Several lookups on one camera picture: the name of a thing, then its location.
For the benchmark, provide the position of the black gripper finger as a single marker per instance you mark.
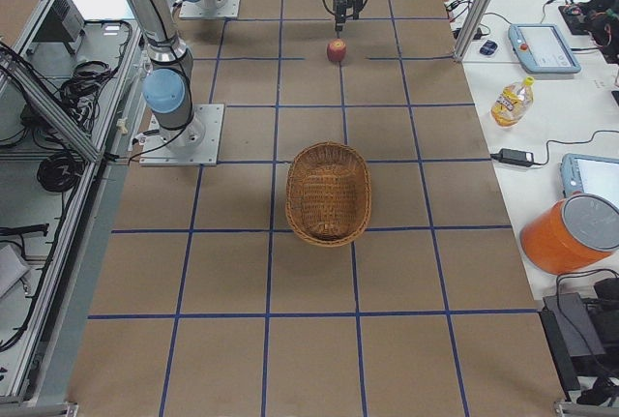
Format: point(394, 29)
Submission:
point(339, 19)

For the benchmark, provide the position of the red yellow apple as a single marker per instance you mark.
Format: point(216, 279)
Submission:
point(336, 50)

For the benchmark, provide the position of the woven wicker basket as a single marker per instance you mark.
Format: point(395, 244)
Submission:
point(328, 195)

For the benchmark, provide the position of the dark blue pouch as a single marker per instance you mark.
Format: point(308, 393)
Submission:
point(488, 48)

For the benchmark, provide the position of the orange juice bottle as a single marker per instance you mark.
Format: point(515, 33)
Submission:
point(513, 102)

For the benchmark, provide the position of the blue teach pendant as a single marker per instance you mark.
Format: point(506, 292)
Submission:
point(542, 49)
point(587, 174)

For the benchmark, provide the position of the black power adapter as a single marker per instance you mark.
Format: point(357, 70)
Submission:
point(514, 157)

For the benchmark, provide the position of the orange cylindrical container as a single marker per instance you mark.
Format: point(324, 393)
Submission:
point(574, 233)

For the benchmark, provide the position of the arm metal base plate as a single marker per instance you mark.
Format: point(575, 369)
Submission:
point(198, 144)
point(209, 9)

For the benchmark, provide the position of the aluminium frame post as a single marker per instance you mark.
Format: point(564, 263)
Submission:
point(469, 28)

